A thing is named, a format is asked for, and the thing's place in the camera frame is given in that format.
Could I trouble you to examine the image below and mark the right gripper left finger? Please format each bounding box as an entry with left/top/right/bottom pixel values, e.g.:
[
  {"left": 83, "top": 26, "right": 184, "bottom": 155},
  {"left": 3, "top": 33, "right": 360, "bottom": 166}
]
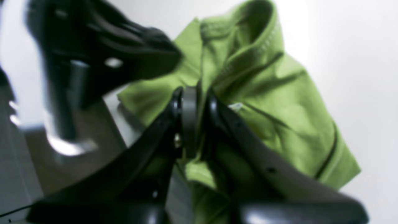
[{"left": 26, "top": 86, "right": 197, "bottom": 224}]

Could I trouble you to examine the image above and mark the green T-shirt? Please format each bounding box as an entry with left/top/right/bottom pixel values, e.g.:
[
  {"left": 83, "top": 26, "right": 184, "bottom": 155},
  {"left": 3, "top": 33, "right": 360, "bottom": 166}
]
[{"left": 117, "top": 0, "right": 363, "bottom": 224}]

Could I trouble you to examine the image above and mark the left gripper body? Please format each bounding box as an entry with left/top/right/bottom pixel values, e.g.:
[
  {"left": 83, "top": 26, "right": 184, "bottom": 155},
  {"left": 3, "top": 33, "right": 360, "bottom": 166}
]
[{"left": 25, "top": 0, "right": 103, "bottom": 156}]

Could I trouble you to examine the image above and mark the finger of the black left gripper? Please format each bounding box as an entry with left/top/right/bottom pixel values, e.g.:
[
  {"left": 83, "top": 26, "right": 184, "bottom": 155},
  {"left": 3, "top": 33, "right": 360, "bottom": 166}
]
[{"left": 78, "top": 0, "right": 184, "bottom": 106}]

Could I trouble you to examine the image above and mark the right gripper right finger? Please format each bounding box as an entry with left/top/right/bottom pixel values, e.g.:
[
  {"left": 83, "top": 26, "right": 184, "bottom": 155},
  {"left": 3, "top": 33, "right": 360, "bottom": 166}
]
[{"left": 204, "top": 91, "right": 368, "bottom": 224}]

